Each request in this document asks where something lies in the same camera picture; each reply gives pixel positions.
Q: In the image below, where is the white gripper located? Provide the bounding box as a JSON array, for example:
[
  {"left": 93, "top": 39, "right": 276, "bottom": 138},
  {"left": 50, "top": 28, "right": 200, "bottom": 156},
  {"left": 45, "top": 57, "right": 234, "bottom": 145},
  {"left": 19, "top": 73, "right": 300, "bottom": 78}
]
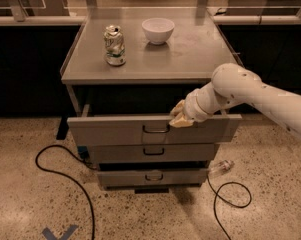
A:
[{"left": 169, "top": 83, "right": 227, "bottom": 128}]

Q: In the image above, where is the grey top drawer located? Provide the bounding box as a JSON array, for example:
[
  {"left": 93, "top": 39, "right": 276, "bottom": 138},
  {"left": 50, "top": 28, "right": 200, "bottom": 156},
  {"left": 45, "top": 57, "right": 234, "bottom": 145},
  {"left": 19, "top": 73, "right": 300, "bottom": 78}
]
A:
[{"left": 67, "top": 114, "right": 242, "bottom": 146}]

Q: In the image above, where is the grey drawer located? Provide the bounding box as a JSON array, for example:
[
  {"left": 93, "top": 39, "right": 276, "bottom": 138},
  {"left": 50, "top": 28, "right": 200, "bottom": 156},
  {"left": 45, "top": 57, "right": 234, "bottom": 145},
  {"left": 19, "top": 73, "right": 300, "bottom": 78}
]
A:
[
  {"left": 67, "top": 114, "right": 242, "bottom": 146},
  {"left": 88, "top": 143, "right": 219, "bottom": 163},
  {"left": 97, "top": 168, "right": 207, "bottom": 188}
]

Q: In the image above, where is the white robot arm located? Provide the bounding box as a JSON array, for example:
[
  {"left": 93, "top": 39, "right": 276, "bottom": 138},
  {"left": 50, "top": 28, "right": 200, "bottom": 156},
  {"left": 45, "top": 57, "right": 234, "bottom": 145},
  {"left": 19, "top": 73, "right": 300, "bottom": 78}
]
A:
[{"left": 169, "top": 63, "right": 301, "bottom": 139}]

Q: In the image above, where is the grey bottom drawer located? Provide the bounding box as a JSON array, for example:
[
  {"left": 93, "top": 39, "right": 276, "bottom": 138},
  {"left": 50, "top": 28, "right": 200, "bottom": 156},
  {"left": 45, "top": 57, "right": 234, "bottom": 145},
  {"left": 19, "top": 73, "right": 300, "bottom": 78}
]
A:
[{"left": 97, "top": 168, "right": 207, "bottom": 188}]

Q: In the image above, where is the grey drawer cabinet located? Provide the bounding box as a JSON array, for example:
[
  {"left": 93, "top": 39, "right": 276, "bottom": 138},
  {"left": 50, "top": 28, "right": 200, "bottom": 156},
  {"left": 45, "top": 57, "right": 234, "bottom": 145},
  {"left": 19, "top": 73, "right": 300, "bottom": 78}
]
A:
[{"left": 62, "top": 7, "right": 234, "bottom": 190}]

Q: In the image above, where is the grey middle drawer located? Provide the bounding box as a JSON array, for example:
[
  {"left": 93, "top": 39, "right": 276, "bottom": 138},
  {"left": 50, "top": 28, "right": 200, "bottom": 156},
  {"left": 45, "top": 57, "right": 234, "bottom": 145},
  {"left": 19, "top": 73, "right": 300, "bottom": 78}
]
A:
[{"left": 88, "top": 143, "right": 219, "bottom": 163}]

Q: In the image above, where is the clear plastic bottle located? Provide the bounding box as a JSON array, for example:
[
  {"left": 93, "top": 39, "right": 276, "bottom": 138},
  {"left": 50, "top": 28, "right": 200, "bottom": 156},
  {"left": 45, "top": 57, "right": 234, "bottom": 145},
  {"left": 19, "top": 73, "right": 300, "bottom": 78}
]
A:
[{"left": 208, "top": 160, "right": 234, "bottom": 178}]

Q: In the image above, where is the white ceramic bowl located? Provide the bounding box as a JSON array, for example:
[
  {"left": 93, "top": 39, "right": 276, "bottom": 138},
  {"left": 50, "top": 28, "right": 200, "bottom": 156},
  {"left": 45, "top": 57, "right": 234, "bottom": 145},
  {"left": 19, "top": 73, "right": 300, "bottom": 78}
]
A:
[{"left": 142, "top": 18, "right": 175, "bottom": 45}]

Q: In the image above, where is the crushed green soda can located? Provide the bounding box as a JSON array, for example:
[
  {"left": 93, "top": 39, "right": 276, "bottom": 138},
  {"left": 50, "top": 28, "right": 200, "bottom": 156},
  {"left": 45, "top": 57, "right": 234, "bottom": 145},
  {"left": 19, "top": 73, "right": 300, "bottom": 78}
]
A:
[{"left": 103, "top": 25, "right": 126, "bottom": 66}]

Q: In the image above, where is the blue power box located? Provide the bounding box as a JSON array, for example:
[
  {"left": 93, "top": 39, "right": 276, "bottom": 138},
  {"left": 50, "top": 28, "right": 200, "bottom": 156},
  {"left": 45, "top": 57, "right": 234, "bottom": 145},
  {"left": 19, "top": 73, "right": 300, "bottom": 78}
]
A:
[{"left": 77, "top": 146, "right": 89, "bottom": 159}]

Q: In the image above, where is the blue tape cross mark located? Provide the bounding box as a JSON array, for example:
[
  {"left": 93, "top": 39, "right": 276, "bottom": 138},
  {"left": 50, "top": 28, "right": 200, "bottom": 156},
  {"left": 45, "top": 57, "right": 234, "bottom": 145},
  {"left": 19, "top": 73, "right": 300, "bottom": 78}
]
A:
[{"left": 42, "top": 224, "right": 79, "bottom": 240}]

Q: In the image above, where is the black cable right floor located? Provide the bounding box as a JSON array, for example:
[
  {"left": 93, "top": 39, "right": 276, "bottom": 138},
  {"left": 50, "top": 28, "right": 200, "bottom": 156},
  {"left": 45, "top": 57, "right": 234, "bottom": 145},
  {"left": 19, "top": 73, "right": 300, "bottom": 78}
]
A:
[{"left": 207, "top": 175, "right": 253, "bottom": 240}]

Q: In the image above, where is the black cable floor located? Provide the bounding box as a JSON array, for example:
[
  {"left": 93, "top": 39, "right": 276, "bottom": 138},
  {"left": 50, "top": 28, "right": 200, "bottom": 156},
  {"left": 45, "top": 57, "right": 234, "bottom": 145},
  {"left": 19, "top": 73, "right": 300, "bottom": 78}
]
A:
[
  {"left": 207, "top": 175, "right": 253, "bottom": 240},
  {"left": 34, "top": 144, "right": 97, "bottom": 240}
]

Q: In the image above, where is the black cable left floor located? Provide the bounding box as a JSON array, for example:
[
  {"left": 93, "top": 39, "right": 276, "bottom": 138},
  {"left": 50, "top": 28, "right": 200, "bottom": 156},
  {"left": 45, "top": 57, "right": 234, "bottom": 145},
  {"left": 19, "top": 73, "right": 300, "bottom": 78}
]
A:
[{"left": 34, "top": 144, "right": 97, "bottom": 240}]

